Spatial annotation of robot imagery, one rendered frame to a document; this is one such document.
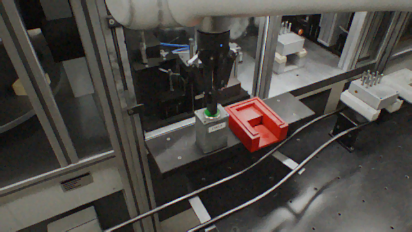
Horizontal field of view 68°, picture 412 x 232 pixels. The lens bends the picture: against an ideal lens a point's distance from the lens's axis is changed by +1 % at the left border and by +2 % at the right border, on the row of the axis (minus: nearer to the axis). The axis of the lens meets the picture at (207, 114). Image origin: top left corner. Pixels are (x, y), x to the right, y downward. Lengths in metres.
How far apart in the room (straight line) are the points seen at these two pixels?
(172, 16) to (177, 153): 0.49
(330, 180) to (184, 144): 0.55
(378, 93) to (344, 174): 0.31
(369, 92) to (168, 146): 0.72
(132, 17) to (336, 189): 0.91
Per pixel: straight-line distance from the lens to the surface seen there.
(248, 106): 0.96
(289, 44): 1.19
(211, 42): 0.66
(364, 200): 1.17
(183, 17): 0.47
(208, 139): 0.83
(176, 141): 0.90
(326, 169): 1.21
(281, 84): 1.17
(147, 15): 0.46
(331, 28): 1.42
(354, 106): 1.22
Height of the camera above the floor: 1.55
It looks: 40 degrees down
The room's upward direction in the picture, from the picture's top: straight up
